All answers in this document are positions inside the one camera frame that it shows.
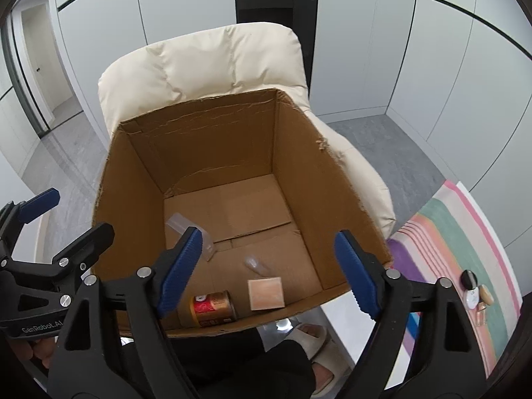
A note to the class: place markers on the cream padded chair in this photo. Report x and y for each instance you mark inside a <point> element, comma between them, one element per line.
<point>208,62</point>

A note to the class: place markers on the beige square box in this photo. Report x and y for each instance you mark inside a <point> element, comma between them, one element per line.
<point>266,294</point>

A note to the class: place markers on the red and gold can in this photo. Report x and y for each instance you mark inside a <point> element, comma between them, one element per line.
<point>214,305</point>

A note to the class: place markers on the beige slipper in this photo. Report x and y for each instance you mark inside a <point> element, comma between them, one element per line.
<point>316,341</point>

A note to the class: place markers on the person's left hand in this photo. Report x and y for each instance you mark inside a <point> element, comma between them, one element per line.
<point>39,351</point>

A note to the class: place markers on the white round jar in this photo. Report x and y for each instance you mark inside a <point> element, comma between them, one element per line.
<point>471,299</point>

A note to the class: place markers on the small glass bottle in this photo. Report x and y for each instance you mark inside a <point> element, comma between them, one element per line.
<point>481,316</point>

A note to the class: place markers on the brown cardboard box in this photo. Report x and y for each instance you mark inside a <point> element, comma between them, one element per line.
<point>208,149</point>

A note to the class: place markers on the white door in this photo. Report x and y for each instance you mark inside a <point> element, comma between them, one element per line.
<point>45,58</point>

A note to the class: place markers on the striped colourful cloth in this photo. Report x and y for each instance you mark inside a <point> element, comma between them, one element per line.
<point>449,232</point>

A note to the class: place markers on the beige wooden piece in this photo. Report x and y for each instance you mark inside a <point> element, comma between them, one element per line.
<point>486,295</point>

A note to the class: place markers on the clear plastic container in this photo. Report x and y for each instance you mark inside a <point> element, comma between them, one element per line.
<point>176,223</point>

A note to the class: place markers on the dark glass wall panel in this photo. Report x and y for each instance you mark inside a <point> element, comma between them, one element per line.
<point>274,0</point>

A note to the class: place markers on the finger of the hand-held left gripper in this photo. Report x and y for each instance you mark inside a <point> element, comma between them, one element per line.
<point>39,205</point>
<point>83,249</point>

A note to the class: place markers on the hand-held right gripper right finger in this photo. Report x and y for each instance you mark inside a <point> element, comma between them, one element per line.
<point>357,274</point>

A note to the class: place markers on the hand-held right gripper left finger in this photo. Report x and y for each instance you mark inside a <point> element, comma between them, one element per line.
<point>178,274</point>

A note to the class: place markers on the clear plastic tube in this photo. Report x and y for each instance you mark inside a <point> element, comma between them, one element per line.
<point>254,264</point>

